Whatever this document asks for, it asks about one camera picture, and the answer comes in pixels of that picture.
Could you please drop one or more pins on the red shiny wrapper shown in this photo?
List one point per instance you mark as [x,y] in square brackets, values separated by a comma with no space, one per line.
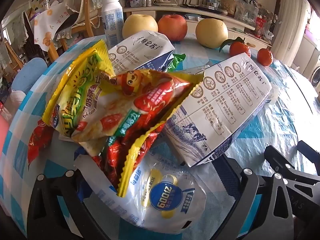
[40,140]

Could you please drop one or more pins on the white printed plastic bag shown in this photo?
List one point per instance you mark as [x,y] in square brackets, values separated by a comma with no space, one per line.
[162,200]

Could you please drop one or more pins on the crumpled white wrapper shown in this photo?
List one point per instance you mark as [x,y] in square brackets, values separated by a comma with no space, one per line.
[272,95]

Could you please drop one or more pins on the wooden chair with cushion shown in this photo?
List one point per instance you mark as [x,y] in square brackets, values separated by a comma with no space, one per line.
[85,12]

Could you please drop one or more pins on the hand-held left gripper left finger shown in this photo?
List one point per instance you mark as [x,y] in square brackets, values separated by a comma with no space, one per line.
[75,187]

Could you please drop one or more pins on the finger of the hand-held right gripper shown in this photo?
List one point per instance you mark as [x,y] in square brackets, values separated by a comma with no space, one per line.
[310,150]
[287,166]

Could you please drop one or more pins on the yellow apple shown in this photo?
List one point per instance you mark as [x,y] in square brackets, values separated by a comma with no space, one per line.
[212,33]
[140,26]

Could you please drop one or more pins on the pink plastic basin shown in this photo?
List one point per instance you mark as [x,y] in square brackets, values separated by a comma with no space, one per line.
[3,135]

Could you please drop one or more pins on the white television cabinet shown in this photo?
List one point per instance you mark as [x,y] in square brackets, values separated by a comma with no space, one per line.
[200,17]

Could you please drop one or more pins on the person's leg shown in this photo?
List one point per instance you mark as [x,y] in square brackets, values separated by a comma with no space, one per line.
[27,77]

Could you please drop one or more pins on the leafy tangerine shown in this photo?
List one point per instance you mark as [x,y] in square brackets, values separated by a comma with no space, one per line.
[240,48]

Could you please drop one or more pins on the red apple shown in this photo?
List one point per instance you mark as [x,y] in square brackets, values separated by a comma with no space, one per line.
[173,27]

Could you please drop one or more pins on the red yellow oatmeal bag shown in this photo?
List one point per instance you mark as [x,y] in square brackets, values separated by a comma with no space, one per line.
[140,115]

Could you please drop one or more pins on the fruit print tablecloth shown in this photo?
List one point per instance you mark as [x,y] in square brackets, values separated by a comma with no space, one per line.
[47,27]

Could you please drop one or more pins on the red box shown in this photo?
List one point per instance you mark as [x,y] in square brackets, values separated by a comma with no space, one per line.
[260,26]

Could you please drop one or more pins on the clear plastic bag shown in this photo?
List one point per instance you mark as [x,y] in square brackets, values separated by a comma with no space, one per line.
[246,11]

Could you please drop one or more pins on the blue checkered tablecloth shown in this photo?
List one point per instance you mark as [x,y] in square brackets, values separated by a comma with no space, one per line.
[275,132]

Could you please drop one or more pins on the washing machine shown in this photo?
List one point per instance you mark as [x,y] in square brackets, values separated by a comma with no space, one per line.
[315,77]

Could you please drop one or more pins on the white curtain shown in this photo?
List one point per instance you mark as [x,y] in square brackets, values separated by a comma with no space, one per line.
[290,17]

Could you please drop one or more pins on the white blue milk carton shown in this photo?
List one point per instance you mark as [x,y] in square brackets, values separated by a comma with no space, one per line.
[140,52]
[225,110]

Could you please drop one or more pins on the brown bag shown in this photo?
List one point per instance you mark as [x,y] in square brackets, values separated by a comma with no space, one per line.
[228,6]

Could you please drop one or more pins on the white plastic bottle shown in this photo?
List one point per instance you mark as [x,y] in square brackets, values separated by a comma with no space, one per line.
[112,17]

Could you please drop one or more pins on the yellow green oatmeal bag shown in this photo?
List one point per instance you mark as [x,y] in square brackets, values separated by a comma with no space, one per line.
[75,92]

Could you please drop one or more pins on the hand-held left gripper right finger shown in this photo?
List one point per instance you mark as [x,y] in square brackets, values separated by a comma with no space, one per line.
[228,175]

